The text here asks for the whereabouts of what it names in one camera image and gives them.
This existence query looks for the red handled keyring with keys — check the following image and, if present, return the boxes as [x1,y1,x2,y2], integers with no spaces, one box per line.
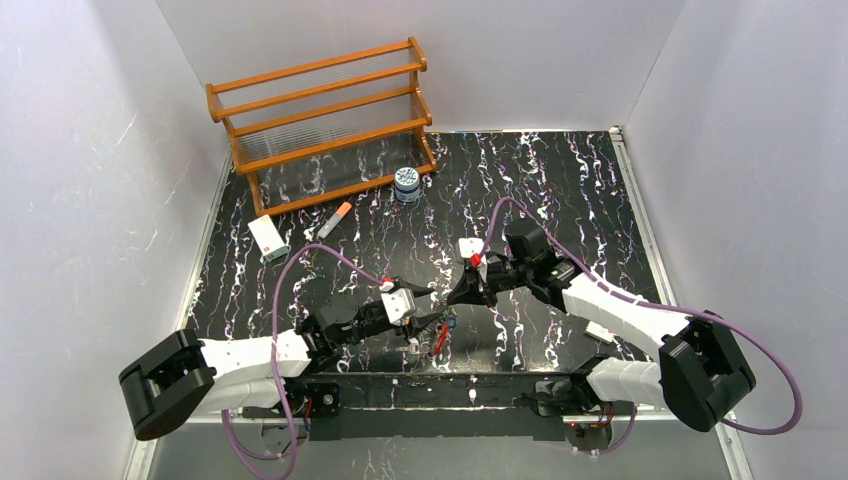
[395,306,457,357]

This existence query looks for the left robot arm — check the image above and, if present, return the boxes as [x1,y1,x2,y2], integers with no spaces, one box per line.
[118,277,444,441]

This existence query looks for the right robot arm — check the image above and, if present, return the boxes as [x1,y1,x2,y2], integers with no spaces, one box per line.
[446,219,756,432]

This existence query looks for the orange capped marker pen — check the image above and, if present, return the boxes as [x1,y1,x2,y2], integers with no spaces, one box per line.
[317,202,352,240]

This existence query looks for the white card box right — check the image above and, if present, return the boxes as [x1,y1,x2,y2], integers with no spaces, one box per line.
[584,322,615,344]

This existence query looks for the white card box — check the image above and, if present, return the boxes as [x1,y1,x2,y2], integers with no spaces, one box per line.
[248,215,290,261]
[584,322,615,344]

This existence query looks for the small blue patterned tin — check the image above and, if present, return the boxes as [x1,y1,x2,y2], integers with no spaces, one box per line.
[393,167,422,203]

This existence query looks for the white card box left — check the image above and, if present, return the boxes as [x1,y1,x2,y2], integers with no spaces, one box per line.
[248,215,290,261]

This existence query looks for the orange wooden shelf rack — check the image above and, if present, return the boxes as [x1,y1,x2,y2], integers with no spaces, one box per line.
[205,36,438,216]

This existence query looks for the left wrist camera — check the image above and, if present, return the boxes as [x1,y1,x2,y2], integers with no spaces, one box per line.
[379,277,417,327]

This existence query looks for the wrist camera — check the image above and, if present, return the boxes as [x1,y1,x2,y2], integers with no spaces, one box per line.
[457,237,488,283]
[379,277,417,327]

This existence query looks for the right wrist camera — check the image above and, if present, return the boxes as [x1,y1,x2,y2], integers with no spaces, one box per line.
[457,237,488,283]

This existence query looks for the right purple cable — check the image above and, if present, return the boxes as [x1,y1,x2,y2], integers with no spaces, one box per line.
[480,196,804,457]

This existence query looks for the purple cable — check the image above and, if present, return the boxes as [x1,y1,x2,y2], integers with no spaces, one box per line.
[220,243,392,480]
[480,196,804,457]

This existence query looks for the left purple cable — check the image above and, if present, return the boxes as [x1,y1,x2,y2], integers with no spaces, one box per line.
[220,243,392,480]

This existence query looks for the aluminium frame rail front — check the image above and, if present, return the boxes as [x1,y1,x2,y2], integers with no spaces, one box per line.
[135,374,738,425]

